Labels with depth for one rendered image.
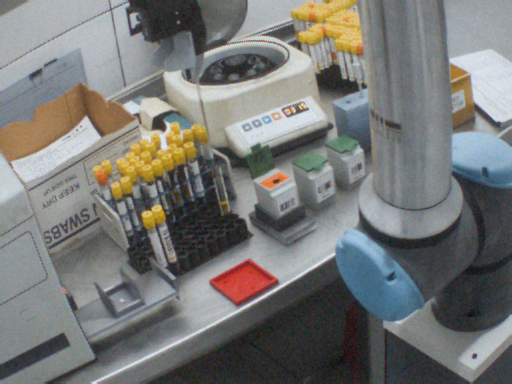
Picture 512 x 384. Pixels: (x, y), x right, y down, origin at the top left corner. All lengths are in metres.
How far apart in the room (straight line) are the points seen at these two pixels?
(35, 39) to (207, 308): 0.70
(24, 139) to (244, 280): 0.59
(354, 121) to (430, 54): 0.68
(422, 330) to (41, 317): 0.49
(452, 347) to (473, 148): 0.25
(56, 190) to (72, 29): 0.43
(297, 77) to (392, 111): 0.75
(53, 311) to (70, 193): 0.34
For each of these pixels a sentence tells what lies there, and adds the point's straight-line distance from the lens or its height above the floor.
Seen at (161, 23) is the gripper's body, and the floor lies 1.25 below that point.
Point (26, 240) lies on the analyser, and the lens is 0.93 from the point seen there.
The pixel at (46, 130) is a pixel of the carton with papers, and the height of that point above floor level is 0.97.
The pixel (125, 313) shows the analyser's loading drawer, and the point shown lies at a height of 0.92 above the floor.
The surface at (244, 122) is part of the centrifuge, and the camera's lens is 1.39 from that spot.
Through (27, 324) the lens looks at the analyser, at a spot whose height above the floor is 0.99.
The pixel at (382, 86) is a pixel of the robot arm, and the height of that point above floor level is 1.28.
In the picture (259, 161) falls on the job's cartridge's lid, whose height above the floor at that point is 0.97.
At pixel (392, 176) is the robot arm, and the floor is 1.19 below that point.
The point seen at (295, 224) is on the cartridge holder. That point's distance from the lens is 1.20.
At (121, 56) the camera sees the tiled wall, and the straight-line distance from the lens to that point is 1.63.
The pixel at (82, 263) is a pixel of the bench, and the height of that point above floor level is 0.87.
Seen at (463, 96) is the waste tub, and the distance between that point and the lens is 1.41.
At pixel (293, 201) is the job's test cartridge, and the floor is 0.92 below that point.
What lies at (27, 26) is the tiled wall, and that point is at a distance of 1.52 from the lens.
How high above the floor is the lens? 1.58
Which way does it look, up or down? 33 degrees down
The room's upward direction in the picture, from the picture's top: 12 degrees counter-clockwise
